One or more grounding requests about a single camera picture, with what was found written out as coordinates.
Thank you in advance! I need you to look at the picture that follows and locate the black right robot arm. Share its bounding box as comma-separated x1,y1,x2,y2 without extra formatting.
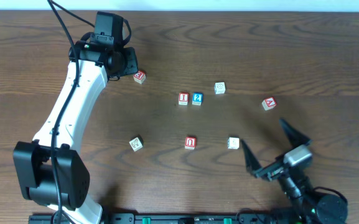
240,119,348,223

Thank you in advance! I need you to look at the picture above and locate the white block with red side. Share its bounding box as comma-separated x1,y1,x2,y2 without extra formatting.
227,137,240,149

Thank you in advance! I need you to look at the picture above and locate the white block with animal drawing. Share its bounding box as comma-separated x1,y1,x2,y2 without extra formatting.
129,136,143,152

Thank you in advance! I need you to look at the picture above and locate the red letter U block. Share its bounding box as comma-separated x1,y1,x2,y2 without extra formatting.
185,136,197,150

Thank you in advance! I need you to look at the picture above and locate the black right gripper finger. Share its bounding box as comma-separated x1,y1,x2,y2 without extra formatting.
241,139,262,177
279,118,312,149

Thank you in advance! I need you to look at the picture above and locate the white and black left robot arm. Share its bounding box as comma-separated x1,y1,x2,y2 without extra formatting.
13,40,138,223

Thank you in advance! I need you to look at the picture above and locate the blue number 2 block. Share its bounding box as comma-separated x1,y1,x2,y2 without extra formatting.
192,93,203,106

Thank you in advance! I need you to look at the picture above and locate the white block with round drawing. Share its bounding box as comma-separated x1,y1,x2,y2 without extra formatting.
214,82,226,95

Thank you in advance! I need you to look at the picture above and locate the red letter A block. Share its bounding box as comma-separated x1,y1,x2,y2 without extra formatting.
261,96,277,111

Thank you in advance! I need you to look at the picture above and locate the black mounting rail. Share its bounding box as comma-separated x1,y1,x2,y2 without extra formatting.
28,211,292,224

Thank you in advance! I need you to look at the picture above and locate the red number 3 block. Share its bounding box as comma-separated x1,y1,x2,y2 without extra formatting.
133,70,146,84

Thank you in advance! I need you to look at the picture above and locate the red letter I block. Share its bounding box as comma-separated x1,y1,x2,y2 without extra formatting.
179,92,189,105

